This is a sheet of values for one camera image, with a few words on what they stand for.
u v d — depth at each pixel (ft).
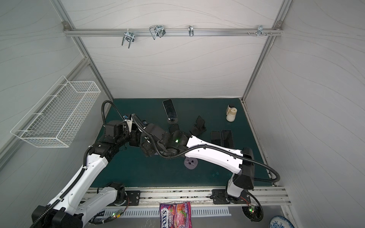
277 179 1.32
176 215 2.20
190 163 2.69
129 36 2.62
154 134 1.51
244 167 1.32
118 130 1.93
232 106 3.38
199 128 3.19
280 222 2.14
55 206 1.25
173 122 3.49
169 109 3.35
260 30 2.51
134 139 2.30
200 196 2.46
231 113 3.32
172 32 2.58
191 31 2.57
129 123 2.25
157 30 2.51
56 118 2.25
